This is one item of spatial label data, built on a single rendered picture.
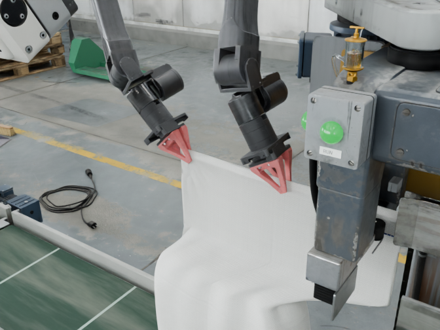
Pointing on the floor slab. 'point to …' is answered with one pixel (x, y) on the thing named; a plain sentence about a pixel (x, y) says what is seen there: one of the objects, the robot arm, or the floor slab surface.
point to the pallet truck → (88, 57)
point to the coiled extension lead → (73, 203)
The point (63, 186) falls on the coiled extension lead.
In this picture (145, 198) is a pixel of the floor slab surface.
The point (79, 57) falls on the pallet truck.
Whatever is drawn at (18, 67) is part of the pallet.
